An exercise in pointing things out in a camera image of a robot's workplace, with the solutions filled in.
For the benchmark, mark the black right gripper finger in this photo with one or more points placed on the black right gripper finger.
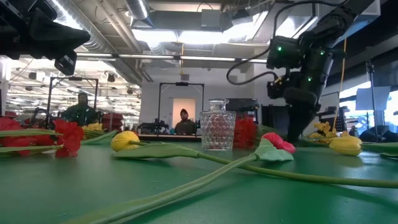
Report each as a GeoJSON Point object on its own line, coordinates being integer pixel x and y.
{"type": "Point", "coordinates": [308, 116]}
{"type": "Point", "coordinates": [295, 124]}

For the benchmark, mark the yellow small-flower bunch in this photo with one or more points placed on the yellow small-flower bunch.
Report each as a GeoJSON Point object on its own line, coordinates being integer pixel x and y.
{"type": "Point", "coordinates": [93, 126]}
{"type": "Point", "coordinates": [323, 127]}

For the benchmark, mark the red tulip with long stem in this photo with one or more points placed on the red tulip with long stem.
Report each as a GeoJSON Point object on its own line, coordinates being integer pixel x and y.
{"type": "Point", "coordinates": [278, 141]}

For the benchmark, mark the yellow tulip with long stem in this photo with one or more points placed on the yellow tulip with long stem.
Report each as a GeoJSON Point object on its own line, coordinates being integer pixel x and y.
{"type": "Point", "coordinates": [345, 146]}
{"type": "Point", "coordinates": [124, 141]}

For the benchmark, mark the red small-flower bunch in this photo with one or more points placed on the red small-flower bunch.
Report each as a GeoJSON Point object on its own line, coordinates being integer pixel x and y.
{"type": "Point", "coordinates": [245, 132]}
{"type": "Point", "coordinates": [70, 133]}

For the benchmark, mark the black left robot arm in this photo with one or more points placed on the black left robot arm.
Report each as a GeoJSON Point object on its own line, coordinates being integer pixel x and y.
{"type": "Point", "coordinates": [15, 31]}

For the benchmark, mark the black background robot arm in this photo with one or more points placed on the black background robot arm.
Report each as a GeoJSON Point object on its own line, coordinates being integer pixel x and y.
{"type": "Point", "coordinates": [154, 127]}

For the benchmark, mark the clear studded glass vase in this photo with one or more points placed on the clear studded glass vase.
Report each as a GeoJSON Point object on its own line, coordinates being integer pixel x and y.
{"type": "Point", "coordinates": [217, 130]}

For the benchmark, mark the black perforated stand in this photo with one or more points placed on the black perforated stand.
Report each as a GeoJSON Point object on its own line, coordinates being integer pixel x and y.
{"type": "Point", "coordinates": [339, 119]}

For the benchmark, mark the black monitor box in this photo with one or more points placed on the black monitor box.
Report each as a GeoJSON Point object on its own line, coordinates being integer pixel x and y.
{"type": "Point", "coordinates": [242, 107]}

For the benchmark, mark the white board sheet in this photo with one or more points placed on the white board sheet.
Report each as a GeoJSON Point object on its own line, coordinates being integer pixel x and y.
{"type": "Point", "coordinates": [373, 98]}

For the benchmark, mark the black tripod stand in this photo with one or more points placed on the black tripod stand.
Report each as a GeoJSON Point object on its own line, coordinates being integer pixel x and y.
{"type": "Point", "coordinates": [372, 93]}

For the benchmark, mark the black bag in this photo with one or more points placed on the black bag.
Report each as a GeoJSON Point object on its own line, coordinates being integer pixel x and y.
{"type": "Point", "coordinates": [379, 134]}

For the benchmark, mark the person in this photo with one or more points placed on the person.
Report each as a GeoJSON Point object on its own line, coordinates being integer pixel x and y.
{"type": "Point", "coordinates": [185, 126]}
{"type": "Point", "coordinates": [81, 113]}

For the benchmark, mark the long ceiling light tube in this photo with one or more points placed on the long ceiling light tube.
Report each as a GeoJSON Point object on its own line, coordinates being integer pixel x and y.
{"type": "Point", "coordinates": [149, 56]}

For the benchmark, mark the red storage bins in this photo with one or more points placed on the red storage bins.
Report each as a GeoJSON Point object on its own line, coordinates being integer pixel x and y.
{"type": "Point", "coordinates": [113, 121]}

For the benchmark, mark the green table mat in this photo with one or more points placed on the green table mat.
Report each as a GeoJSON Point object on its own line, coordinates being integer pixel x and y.
{"type": "Point", "coordinates": [93, 193]}

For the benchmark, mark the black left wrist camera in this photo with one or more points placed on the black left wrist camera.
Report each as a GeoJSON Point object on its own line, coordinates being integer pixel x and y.
{"type": "Point", "coordinates": [66, 63]}

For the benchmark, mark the black metal frame rig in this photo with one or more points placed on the black metal frame rig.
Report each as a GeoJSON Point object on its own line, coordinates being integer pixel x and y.
{"type": "Point", "coordinates": [182, 83]}
{"type": "Point", "coordinates": [48, 99]}

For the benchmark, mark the silver ceiling duct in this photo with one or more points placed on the silver ceiling duct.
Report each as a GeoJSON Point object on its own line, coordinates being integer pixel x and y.
{"type": "Point", "coordinates": [138, 11]}

